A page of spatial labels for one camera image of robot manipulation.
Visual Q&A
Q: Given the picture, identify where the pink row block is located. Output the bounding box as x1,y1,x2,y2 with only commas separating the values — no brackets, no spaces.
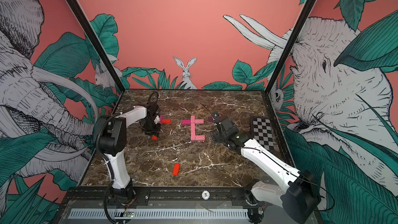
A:
190,123,195,133
191,131,196,141
195,135,205,141

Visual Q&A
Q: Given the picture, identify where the pink block top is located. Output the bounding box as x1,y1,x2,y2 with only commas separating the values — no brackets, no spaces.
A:
195,119,204,124

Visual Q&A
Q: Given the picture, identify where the red row block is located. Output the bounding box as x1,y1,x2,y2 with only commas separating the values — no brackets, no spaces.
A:
172,163,180,176

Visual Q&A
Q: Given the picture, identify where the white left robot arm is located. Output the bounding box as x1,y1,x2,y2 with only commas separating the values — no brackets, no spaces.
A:
94,102,161,203

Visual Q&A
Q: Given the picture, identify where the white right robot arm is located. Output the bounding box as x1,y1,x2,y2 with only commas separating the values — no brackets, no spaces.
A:
210,113,321,224

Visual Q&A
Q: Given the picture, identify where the checkerboard calibration plate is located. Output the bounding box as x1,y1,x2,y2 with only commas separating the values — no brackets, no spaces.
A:
250,116,275,153

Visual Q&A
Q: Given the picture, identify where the black front frame rail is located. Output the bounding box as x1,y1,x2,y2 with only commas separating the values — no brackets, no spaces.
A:
63,183,284,207

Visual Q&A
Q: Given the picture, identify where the white slotted cable duct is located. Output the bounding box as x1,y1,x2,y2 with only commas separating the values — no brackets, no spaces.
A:
67,208,249,220

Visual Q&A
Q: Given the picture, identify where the black left corner frame post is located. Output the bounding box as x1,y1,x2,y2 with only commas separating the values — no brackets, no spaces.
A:
66,0,125,95

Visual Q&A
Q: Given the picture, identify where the black corner frame post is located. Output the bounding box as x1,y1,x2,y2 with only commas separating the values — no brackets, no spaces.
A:
66,0,125,95
265,0,317,95

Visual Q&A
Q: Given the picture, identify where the black right corner frame post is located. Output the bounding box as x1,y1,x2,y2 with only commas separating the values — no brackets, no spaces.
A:
265,0,317,95

